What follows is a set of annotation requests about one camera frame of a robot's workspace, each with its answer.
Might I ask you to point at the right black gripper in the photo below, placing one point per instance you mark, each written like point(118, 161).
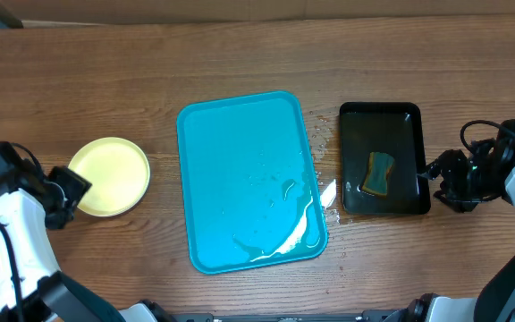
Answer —
point(443, 172)

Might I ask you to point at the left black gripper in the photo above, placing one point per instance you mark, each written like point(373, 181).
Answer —
point(80, 187)

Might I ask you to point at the light green plate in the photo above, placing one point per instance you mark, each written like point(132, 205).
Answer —
point(119, 173)

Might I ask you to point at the green yellow sponge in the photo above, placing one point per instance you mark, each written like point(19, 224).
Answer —
point(379, 168)

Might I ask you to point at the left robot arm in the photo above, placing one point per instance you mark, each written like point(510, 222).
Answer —
point(32, 285)

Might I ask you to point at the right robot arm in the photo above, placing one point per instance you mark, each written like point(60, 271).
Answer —
point(458, 267)

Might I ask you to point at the black rectangular tray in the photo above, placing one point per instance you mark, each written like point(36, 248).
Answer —
point(394, 128)

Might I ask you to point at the teal plastic tray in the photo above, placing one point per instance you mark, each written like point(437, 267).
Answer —
point(249, 185)

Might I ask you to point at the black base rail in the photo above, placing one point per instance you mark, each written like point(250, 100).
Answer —
point(370, 315)

